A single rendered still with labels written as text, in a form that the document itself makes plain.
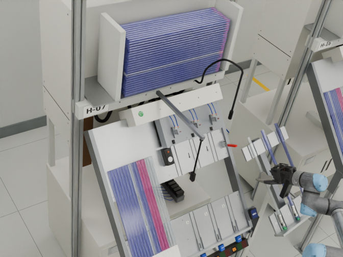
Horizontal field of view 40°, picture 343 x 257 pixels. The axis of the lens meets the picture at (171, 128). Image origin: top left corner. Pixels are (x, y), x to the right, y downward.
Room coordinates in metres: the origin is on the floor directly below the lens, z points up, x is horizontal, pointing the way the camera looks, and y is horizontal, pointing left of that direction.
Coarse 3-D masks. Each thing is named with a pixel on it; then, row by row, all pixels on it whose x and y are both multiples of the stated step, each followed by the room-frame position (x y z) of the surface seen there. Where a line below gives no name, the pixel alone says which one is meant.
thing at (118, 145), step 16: (96, 128) 1.54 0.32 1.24; (112, 128) 1.58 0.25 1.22; (128, 128) 1.61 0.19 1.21; (144, 128) 1.65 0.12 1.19; (96, 144) 1.50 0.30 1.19; (112, 144) 1.53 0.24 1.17; (128, 144) 1.57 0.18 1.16; (144, 144) 1.60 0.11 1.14; (160, 144) 1.64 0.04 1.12; (176, 144) 1.68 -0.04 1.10; (192, 144) 1.73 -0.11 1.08; (208, 144) 1.77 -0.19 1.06; (112, 160) 1.48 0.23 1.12; (128, 160) 1.52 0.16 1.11; (160, 160) 1.59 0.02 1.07; (176, 160) 1.63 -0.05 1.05; (192, 160) 1.68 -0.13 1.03; (208, 160) 1.72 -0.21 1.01; (160, 176) 1.54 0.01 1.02; (176, 176) 1.58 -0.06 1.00; (112, 192) 1.39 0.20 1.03
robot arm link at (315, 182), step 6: (306, 174) 1.62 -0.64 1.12; (312, 174) 1.61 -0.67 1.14; (318, 174) 1.60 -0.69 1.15; (300, 180) 1.61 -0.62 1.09; (306, 180) 1.59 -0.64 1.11; (312, 180) 1.58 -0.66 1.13; (318, 180) 1.56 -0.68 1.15; (324, 180) 1.58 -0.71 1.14; (300, 186) 1.60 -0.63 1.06; (306, 186) 1.57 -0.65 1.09; (312, 186) 1.56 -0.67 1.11; (318, 186) 1.55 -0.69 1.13; (324, 186) 1.56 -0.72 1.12; (318, 192) 1.55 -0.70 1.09
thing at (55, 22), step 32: (64, 0) 1.71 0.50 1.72; (96, 0) 1.76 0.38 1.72; (128, 0) 1.81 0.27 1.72; (160, 0) 1.91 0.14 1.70; (192, 0) 2.02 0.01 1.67; (64, 32) 1.68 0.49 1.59; (96, 32) 1.71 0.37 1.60; (64, 64) 1.68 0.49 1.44; (96, 64) 1.71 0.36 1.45; (64, 96) 1.68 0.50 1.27; (64, 128) 1.68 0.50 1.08
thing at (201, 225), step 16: (208, 208) 1.56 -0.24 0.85; (224, 208) 1.60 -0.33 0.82; (240, 208) 1.64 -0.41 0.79; (176, 224) 1.43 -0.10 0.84; (192, 224) 1.46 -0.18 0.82; (208, 224) 1.50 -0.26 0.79; (224, 224) 1.54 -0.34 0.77; (240, 224) 1.59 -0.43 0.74; (176, 240) 1.38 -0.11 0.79; (192, 240) 1.42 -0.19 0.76; (208, 240) 1.45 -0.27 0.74
